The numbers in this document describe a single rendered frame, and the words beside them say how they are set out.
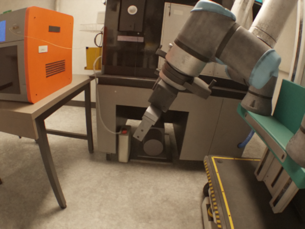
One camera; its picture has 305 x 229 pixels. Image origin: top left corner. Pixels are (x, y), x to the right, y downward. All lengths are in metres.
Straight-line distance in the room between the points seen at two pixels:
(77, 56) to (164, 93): 2.26
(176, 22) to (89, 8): 1.60
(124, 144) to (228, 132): 0.84
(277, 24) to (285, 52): 2.63
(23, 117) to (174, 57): 0.61
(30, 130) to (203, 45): 0.69
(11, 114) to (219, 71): 1.26
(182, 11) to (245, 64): 0.92
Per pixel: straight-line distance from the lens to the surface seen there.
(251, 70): 0.34
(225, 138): 1.40
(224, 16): 0.36
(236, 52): 0.34
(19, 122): 0.79
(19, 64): 0.83
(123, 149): 1.44
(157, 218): 1.15
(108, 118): 1.26
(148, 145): 1.47
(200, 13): 0.36
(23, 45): 0.79
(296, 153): 0.61
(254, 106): 0.94
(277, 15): 0.50
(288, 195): 0.94
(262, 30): 0.49
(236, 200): 0.95
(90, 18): 2.52
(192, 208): 1.25
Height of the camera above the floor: 0.96
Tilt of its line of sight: 23 degrees down
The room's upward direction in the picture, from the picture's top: 6 degrees clockwise
